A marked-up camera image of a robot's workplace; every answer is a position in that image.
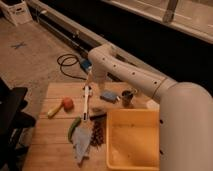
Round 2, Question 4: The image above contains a white handled brush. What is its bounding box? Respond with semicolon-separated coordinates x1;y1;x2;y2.
83;85;91;121

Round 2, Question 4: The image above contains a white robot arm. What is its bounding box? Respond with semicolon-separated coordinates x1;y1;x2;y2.
88;44;213;171

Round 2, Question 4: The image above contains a yellow plastic tray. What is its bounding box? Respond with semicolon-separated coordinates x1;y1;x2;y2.
106;109;159;171

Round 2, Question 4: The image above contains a blue sponge block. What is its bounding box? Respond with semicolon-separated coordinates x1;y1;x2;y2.
100;90;118;103

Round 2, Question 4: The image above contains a dark metal cup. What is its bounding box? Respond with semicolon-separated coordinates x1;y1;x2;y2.
122;90;133;107

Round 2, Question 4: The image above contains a blue power device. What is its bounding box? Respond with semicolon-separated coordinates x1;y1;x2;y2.
80;59;91;73

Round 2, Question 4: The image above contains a black block eraser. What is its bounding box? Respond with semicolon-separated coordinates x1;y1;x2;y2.
90;113;107;121

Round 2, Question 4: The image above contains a red tomato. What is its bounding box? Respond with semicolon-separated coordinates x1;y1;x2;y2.
62;97;74;111

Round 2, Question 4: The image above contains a white small bowl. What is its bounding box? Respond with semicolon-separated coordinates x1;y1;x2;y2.
146;100;159;110

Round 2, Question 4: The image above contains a green chili pepper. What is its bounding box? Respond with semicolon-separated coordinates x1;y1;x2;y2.
68;117;81;142

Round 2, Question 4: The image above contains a grey blue cloth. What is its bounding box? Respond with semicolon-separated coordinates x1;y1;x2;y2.
72;127;92;164

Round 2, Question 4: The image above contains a yellow banana toy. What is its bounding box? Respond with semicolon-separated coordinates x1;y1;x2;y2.
47;104;62;118

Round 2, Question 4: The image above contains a black chair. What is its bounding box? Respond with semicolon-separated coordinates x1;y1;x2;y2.
0;77;36;171

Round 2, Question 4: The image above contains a white cardboard box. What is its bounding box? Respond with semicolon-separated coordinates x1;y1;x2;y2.
0;0;32;26

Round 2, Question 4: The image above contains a black cable loop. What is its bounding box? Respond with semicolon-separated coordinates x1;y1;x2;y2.
56;53;88;81

